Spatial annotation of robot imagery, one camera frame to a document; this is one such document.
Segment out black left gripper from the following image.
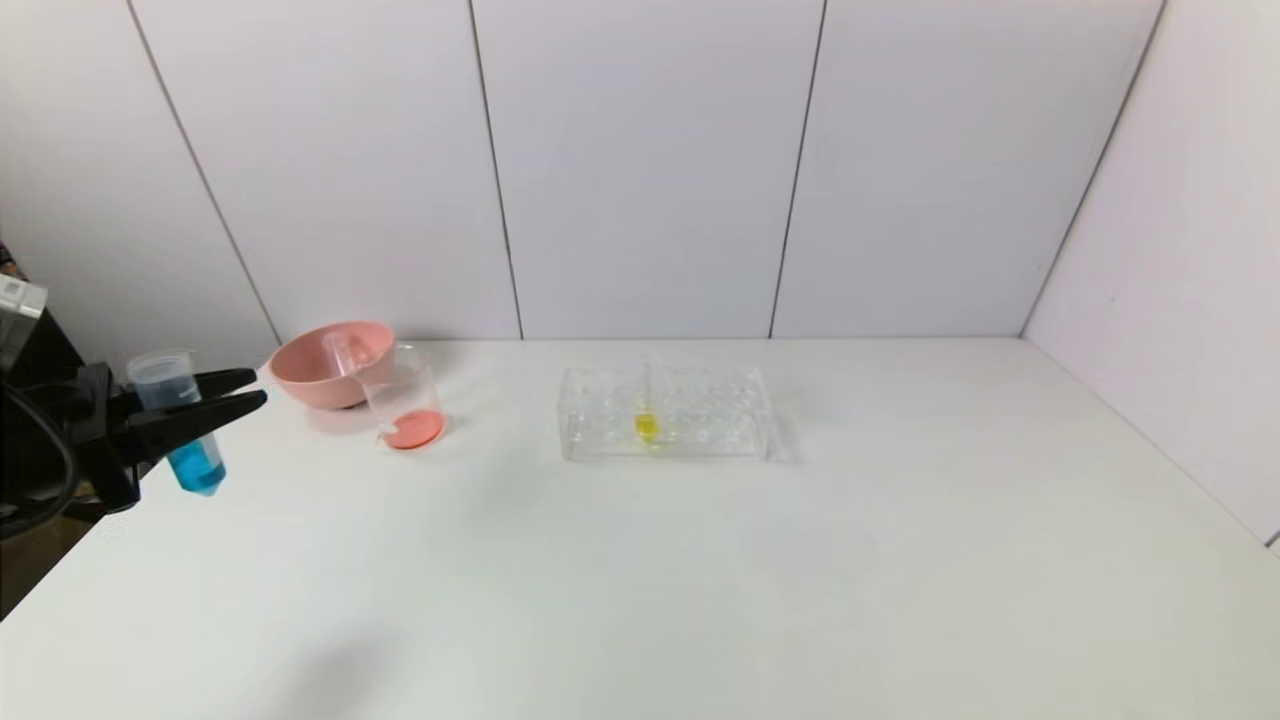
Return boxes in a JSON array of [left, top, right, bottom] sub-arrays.
[[0, 362, 268, 513]]

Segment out test tube with blue pigment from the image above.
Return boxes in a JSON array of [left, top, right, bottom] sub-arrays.
[[127, 350, 227, 497]]

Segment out test tube with red pigment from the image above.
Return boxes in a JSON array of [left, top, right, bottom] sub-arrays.
[[322, 333, 369, 379]]

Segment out test tube with yellow pigment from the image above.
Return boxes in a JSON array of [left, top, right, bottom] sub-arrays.
[[636, 360, 660, 449]]

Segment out clear acrylic test tube rack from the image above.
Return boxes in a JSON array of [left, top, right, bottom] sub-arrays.
[[558, 364, 771, 463]]

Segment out pink bowl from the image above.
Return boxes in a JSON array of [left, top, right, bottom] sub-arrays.
[[268, 322, 396, 411]]

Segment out clear glass beaker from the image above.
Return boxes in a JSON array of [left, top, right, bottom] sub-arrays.
[[360, 345, 446, 453]]

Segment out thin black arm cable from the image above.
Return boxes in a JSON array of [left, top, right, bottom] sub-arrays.
[[0, 385, 79, 541]]

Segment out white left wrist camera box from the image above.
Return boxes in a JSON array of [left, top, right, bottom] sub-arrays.
[[0, 275, 48, 373]]

